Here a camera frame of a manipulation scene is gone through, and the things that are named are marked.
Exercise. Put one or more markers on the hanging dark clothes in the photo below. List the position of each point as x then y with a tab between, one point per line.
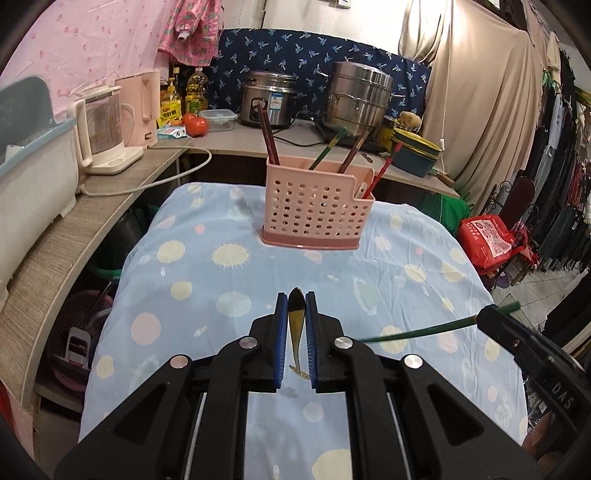
568	194

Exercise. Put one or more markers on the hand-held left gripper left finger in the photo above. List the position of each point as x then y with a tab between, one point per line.
281	332

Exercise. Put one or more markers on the stacked blue bowls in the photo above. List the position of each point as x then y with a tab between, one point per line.
418	154

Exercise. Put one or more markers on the beige curtain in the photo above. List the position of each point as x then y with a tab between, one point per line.
480	101

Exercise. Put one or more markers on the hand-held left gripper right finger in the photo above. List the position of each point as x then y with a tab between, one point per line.
310	341

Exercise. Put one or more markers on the dark red chopstick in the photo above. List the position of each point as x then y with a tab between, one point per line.
267	134
273	138

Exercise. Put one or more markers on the dark metal chair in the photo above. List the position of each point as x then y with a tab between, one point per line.
517	198

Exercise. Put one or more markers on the blue dotted tablecloth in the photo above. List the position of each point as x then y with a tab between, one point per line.
194	258

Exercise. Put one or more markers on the pink floral garment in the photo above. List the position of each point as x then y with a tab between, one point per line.
194	32

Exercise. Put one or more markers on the white glass kettle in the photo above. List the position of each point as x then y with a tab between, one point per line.
104	134

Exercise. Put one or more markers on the black induction cooker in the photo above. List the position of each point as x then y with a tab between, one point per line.
332	136

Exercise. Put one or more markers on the steel rice cooker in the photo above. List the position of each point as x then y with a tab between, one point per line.
272	99

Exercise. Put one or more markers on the pink perforated utensil basket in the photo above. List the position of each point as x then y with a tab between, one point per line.
314	207

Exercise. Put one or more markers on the gold flower spoon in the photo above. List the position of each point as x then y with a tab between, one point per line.
297	323

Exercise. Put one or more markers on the green white packet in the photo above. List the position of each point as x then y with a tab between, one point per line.
171	133

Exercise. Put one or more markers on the clear food container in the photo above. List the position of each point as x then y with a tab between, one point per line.
221	120

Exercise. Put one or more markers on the clear cooking oil bottle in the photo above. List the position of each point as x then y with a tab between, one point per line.
197	94

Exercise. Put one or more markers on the red plastic bag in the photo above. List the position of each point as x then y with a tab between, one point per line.
489	240

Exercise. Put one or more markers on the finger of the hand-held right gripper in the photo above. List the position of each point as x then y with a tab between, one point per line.
496	321
554	383

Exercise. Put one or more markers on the green bag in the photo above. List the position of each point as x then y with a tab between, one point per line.
445	212

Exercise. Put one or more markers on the person's right hand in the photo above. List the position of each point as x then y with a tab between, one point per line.
541	431

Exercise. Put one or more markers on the white plastic tub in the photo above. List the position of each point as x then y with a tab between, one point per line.
32	184

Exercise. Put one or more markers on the pink electric appliance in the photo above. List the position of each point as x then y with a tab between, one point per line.
141	110

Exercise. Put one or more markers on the steel steamer pot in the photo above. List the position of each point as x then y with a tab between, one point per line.
358	101

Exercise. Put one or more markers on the red tomato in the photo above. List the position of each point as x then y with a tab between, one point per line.
196	125

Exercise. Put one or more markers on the yellow label oil bottle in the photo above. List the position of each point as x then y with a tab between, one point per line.
170	110

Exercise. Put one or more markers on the navy patterned cloth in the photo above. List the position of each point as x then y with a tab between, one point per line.
300	50

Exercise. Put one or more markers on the brown potato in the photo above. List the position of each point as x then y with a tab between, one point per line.
410	120

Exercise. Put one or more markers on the pink dotted sheet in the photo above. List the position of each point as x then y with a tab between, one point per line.
83	46

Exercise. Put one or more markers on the curved wooden counter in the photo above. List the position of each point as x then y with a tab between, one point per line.
55	258

